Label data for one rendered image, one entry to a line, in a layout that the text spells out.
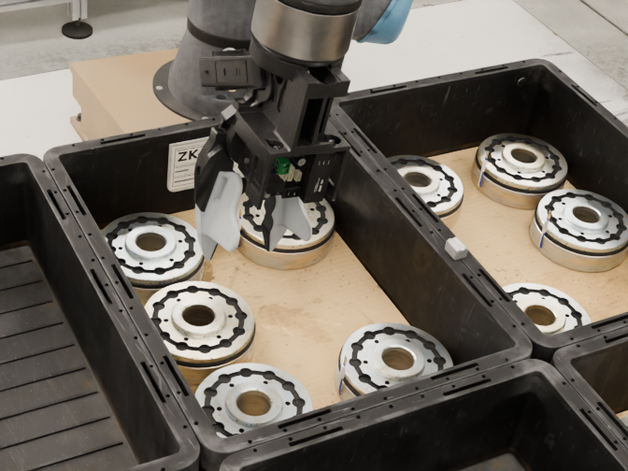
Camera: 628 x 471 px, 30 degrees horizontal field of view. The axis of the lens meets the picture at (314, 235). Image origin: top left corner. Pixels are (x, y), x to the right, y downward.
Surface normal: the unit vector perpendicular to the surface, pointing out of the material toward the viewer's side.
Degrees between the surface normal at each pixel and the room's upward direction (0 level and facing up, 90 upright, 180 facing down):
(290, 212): 93
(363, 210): 90
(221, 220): 73
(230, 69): 86
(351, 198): 90
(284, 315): 0
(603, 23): 0
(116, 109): 4
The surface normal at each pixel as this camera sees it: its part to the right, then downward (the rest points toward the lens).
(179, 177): 0.47, 0.60
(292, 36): -0.26, 0.52
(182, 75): -0.72, 0.00
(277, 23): -0.53, 0.39
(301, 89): -0.86, 0.12
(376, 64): 0.12, -0.77
